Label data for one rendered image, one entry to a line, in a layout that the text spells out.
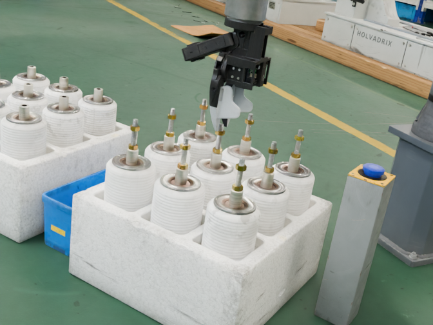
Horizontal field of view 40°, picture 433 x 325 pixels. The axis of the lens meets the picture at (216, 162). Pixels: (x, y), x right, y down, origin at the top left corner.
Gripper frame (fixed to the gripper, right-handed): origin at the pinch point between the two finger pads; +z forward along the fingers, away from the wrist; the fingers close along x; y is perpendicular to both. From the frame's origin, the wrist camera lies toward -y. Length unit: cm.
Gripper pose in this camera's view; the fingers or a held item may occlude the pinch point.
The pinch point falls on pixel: (218, 121)
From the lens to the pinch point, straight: 115.1
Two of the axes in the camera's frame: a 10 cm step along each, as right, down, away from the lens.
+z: -1.4, 9.2, 3.7
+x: 4.6, -2.7, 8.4
